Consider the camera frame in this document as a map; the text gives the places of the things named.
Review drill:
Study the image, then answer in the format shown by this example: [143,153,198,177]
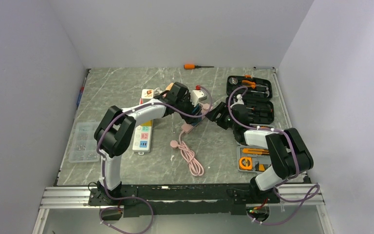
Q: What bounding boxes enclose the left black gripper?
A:
[176,94,203,125]

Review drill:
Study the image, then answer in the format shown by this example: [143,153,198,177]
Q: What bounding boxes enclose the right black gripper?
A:
[205,102,238,130]

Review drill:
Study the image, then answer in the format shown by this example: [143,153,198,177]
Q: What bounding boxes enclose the black tool case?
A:
[226,75,275,124]

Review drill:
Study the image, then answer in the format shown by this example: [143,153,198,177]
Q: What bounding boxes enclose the white power strip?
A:
[132,87,163,154]

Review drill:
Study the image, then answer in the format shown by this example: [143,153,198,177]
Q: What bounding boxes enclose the grey tool tray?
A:
[237,146,272,174]

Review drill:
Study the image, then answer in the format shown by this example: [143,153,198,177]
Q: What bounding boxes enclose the pink cable with plug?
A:
[169,130,205,177]

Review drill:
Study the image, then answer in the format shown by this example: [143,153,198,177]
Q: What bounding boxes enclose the clear plastic screw box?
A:
[68,121,99,163]

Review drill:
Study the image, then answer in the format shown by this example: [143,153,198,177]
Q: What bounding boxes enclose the dark blue cube adapter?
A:
[186,104,203,126]

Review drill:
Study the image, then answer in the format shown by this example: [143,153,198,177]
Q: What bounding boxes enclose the pink power strip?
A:
[181,103,210,134]

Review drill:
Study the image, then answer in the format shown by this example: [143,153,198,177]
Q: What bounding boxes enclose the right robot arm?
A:
[206,102,314,202]

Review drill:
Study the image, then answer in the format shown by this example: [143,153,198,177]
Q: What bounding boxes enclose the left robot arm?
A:
[94,82,211,205]

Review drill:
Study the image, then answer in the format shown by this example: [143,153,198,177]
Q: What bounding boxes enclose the beige cube adapter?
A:
[165,82,174,91]

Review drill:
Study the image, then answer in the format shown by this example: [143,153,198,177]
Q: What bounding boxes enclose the white cube adapter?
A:
[140,89,154,104]

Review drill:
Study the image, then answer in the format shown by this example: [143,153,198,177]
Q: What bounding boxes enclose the yellow cube adapter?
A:
[141,120,153,127]

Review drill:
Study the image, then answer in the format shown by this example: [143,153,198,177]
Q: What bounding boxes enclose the orange pliers in case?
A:
[241,80,257,89]

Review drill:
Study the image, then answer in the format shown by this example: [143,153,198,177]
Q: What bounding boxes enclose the orange utility knife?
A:
[242,148,269,155]

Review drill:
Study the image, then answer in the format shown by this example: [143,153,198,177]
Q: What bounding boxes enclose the orange tape measure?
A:
[238,157,253,171]

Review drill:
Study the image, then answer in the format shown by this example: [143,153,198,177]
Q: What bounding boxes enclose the blue red pen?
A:
[76,77,87,108]

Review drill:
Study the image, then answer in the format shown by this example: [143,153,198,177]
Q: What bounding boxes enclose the orange handled screwdriver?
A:
[183,64,214,70]

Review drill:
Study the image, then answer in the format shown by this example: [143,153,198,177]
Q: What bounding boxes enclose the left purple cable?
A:
[96,85,213,234]

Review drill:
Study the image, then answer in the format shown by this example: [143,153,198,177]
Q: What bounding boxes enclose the purple cable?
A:
[96,85,213,234]
[227,86,321,226]

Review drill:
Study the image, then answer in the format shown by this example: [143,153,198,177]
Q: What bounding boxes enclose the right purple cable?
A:
[227,86,321,226]

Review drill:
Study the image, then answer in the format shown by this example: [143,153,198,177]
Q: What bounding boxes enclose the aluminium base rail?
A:
[40,183,315,209]

